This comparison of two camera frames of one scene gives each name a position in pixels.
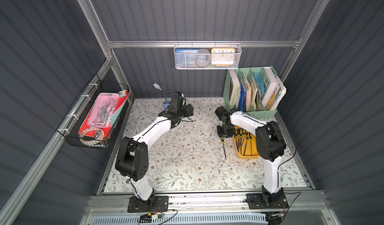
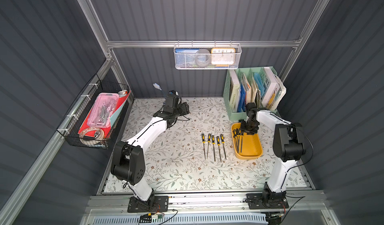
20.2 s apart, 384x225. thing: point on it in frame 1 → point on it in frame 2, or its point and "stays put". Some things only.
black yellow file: (247, 137) → (213, 143)
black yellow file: (240, 136) → (218, 144)
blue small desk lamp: (166, 104) stays put
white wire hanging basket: (207, 56) stays put
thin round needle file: (223, 142) stays put
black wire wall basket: (90, 122) stays put
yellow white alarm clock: (223, 57) stays put
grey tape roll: (203, 57) stays put
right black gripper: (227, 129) → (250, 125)
